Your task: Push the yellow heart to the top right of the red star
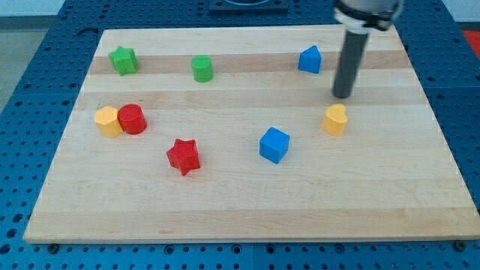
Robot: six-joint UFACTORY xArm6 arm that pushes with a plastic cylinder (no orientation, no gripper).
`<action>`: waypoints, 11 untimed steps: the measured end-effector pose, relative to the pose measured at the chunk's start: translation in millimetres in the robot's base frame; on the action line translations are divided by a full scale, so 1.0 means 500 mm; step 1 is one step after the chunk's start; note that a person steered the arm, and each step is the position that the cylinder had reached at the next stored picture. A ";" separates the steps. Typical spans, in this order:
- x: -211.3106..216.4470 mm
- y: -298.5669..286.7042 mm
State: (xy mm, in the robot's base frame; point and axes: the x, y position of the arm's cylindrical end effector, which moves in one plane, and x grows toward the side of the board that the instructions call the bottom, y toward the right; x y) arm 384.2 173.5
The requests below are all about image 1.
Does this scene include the green star block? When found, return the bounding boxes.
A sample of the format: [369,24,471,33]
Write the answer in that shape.
[108,46,138,76]

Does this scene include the red cylinder block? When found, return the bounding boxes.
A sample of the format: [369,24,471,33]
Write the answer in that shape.
[118,103,147,135]

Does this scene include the blue cube block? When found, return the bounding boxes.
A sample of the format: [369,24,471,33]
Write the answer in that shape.
[259,127,290,164]

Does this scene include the yellow heart block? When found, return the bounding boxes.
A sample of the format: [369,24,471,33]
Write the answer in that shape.
[322,103,348,137]

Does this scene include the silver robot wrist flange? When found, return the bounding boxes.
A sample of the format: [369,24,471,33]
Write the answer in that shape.
[333,0,404,35]

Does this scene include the dark blue base plate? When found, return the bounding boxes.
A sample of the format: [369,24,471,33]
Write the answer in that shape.
[208,0,290,14]

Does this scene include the wooden board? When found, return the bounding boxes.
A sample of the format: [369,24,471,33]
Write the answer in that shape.
[24,25,479,244]

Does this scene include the yellow hexagon block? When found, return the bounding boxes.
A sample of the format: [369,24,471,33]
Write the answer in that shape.
[94,106,124,138]

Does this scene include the red star block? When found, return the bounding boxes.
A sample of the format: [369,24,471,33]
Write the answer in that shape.
[166,139,201,176]

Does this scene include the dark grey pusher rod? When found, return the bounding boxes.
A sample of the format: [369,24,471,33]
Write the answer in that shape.
[332,31,369,99]

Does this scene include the green cylinder block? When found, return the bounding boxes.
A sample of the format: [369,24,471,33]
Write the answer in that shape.
[190,55,214,83]

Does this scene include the blue triangle block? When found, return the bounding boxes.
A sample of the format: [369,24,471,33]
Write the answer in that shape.
[298,46,323,74]

